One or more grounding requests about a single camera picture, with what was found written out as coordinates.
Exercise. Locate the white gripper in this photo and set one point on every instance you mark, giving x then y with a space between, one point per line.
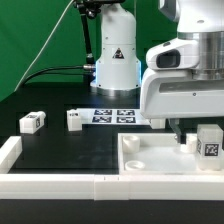
174 94

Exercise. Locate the white square tabletop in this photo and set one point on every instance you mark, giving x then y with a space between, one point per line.
160 153

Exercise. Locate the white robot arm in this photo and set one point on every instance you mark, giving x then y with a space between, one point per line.
118 69

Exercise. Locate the white fiducial marker sheet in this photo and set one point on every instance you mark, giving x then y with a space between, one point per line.
108 116

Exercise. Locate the white U-shaped fence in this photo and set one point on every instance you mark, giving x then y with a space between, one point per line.
102 187

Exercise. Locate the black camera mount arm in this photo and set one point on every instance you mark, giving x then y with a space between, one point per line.
88 9

